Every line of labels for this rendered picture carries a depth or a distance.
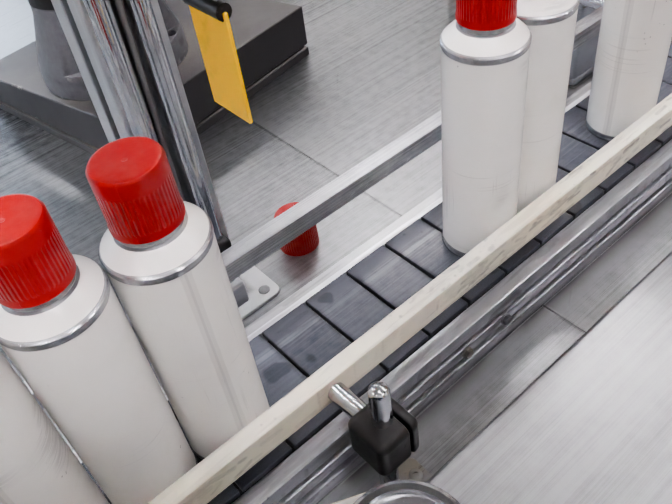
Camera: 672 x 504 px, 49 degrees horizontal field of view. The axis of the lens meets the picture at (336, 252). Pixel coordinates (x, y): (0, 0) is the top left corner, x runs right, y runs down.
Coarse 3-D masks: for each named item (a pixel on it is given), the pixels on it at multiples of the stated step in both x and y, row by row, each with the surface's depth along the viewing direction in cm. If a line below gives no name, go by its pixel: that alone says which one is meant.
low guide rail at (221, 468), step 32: (640, 128) 54; (608, 160) 52; (576, 192) 51; (512, 224) 49; (544, 224) 50; (480, 256) 47; (448, 288) 46; (384, 320) 44; (416, 320) 45; (352, 352) 43; (384, 352) 44; (320, 384) 41; (352, 384) 43; (288, 416) 40; (224, 448) 39; (256, 448) 40; (192, 480) 38; (224, 480) 39
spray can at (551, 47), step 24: (528, 0) 43; (552, 0) 43; (576, 0) 43; (528, 24) 43; (552, 24) 43; (552, 48) 44; (528, 72) 45; (552, 72) 45; (528, 96) 46; (552, 96) 47; (528, 120) 48; (552, 120) 48; (528, 144) 49; (552, 144) 50; (528, 168) 50; (552, 168) 51; (528, 192) 52
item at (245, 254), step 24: (576, 24) 57; (600, 24) 57; (576, 48) 57; (432, 120) 50; (408, 144) 48; (432, 144) 50; (360, 168) 47; (384, 168) 48; (336, 192) 46; (360, 192) 47; (288, 216) 45; (312, 216) 45; (240, 240) 44; (264, 240) 43; (288, 240) 45; (240, 264) 43
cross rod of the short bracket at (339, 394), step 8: (336, 384) 42; (328, 392) 42; (336, 392) 41; (344, 392) 41; (352, 392) 41; (336, 400) 41; (344, 400) 41; (352, 400) 41; (360, 400) 41; (344, 408) 41; (352, 408) 41; (360, 408) 40
